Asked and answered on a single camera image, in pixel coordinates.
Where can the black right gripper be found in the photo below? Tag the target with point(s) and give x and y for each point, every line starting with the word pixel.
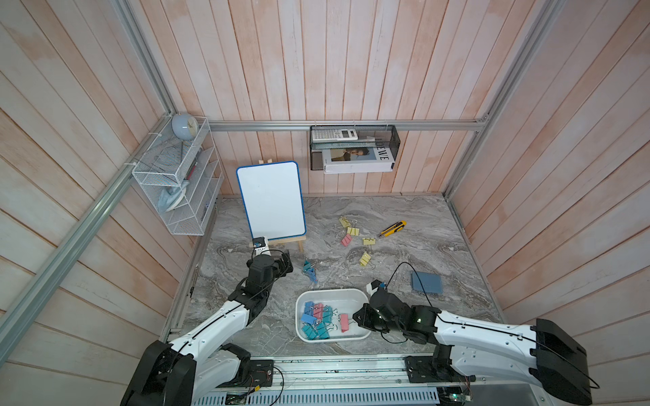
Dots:
pixel 363 319

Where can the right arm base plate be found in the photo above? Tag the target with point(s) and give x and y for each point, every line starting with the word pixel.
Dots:
pixel 434 368

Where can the white book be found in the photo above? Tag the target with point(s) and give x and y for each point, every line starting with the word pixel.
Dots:
pixel 359 160

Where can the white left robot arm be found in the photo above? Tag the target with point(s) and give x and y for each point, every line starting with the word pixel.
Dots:
pixel 185 369

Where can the small blue binder clip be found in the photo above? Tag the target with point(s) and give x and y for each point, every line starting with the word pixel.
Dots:
pixel 309 319

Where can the blue framed whiteboard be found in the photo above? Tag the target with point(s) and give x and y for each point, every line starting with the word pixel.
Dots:
pixel 271 201

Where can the pink binder clip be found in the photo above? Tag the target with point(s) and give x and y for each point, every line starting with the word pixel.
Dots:
pixel 346 240
pixel 344 323
pixel 317 311

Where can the yellow black utility knife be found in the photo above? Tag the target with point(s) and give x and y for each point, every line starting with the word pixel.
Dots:
pixel 393 228

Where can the white wire shelf rack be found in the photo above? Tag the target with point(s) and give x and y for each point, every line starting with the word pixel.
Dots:
pixel 181 179

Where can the black mesh wall basket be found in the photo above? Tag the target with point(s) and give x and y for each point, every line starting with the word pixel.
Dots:
pixel 379 136

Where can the yellow binder clip far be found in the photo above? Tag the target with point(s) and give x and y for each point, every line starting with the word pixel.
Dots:
pixel 345 222

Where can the large teal binder clip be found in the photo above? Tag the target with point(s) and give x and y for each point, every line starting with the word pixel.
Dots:
pixel 322 329

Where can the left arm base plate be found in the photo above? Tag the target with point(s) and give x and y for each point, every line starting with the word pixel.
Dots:
pixel 253 373

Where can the white plastic storage box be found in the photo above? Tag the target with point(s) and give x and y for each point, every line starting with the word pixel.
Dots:
pixel 343 301

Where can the yellow binder clip near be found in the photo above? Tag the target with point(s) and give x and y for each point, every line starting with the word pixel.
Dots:
pixel 365 259

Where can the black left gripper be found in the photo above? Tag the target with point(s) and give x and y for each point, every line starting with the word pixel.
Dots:
pixel 281 270

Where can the small teal binder clip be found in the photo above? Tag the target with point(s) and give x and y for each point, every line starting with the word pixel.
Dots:
pixel 328 314

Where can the aluminium rail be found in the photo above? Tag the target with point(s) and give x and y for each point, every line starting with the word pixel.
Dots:
pixel 358 371

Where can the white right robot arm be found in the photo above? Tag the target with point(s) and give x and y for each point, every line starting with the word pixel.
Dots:
pixel 541 354

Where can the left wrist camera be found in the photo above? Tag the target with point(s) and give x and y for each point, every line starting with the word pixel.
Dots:
pixel 260 247

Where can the white calculator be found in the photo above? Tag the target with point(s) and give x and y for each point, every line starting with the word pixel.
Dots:
pixel 328 135

